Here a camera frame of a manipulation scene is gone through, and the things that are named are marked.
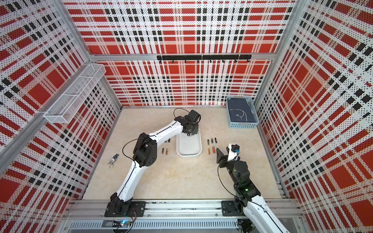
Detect white plastic storage tray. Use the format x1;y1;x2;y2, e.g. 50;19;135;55
176;131;202;158

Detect batteries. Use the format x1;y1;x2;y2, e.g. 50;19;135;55
108;154;119;168

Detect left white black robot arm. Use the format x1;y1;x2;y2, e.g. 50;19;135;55
105;110;202;217

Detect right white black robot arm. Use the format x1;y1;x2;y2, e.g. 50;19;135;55
216;144;289;233

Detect dark blue cloth in basket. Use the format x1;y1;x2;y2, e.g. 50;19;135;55
227;98;256;123

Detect light blue plastic basket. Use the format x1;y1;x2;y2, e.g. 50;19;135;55
226;96;259;129

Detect green circuit board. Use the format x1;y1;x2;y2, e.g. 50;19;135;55
112;220;132;228

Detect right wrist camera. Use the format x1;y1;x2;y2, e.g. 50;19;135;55
229;144;240;154

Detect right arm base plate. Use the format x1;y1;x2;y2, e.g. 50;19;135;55
221;200;244;216

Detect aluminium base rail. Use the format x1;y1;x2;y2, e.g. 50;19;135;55
62;198;305;231

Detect black hook rail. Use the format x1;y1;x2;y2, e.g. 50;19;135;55
156;54;252;62

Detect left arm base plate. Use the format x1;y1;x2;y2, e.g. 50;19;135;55
104;202;146;217

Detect white wire mesh shelf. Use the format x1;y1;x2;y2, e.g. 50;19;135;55
44;63;105;124

